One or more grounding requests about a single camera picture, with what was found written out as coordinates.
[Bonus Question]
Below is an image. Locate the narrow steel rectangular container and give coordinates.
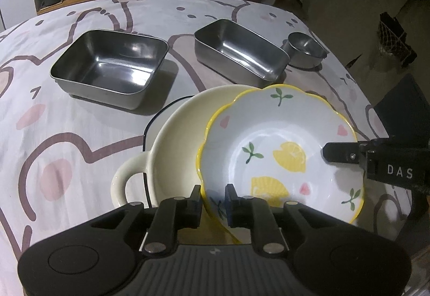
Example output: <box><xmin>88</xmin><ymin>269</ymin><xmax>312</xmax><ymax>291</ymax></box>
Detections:
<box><xmin>193</xmin><ymin>18</ymin><xmax>290</xmax><ymax>89</ymax></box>

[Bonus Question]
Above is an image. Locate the dark board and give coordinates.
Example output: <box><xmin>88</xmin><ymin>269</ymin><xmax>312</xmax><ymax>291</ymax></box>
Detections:
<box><xmin>373</xmin><ymin>73</ymin><xmax>430</xmax><ymax>139</ymax></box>

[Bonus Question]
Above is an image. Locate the wide steel rectangular container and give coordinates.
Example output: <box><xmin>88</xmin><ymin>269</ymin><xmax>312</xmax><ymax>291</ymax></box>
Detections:
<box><xmin>50</xmin><ymin>29</ymin><xmax>169</xmax><ymax>112</ymax></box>

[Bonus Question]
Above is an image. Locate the cream two-handled bowl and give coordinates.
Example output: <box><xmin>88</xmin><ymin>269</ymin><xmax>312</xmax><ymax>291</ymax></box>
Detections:
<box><xmin>110</xmin><ymin>84</ymin><xmax>261</xmax><ymax>244</ymax></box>

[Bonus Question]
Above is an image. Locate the lemon print scalloped bowl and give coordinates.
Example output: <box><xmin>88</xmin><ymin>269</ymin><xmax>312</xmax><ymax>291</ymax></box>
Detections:
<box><xmin>196</xmin><ymin>84</ymin><xmax>369</xmax><ymax>245</ymax></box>

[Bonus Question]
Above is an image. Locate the bear print bed sheet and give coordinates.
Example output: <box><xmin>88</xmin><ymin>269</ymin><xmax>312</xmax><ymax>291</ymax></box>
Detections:
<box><xmin>0</xmin><ymin>0</ymin><xmax>416</xmax><ymax>296</ymax></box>

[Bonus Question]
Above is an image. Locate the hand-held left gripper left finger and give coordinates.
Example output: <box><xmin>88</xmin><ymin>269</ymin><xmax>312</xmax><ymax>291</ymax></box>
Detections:
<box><xmin>91</xmin><ymin>184</ymin><xmax>203</xmax><ymax>255</ymax></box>

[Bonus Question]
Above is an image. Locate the white square plate black rim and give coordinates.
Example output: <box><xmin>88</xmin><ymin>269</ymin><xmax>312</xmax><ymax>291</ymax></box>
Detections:
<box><xmin>143</xmin><ymin>96</ymin><xmax>193</xmax><ymax>208</ymax></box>

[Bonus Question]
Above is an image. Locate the black mesh basket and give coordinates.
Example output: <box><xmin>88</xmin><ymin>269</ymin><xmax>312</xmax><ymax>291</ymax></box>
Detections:
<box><xmin>378</xmin><ymin>12</ymin><xmax>418</xmax><ymax>69</ymax></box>

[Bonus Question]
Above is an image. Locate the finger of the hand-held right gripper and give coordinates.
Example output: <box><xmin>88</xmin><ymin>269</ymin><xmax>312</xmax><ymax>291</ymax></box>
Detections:
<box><xmin>322</xmin><ymin>141</ymin><xmax>370</xmax><ymax>168</ymax></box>

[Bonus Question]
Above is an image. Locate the small round steel bowl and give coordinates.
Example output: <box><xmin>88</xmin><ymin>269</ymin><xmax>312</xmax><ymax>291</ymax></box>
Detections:
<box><xmin>281</xmin><ymin>31</ymin><xmax>329</xmax><ymax>70</ymax></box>

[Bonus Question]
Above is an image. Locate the wooden desk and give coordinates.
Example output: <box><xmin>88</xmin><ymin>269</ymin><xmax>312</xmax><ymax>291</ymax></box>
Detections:
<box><xmin>35</xmin><ymin>0</ymin><xmax>129</xmax><ymax>16</ymax></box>

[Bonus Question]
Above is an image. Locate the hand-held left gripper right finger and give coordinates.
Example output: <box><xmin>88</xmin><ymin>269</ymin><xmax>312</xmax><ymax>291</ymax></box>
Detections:
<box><xmin>224</xmin><ymin>183</ymin><xmax>340</xmax><ymax>255</ymax></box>

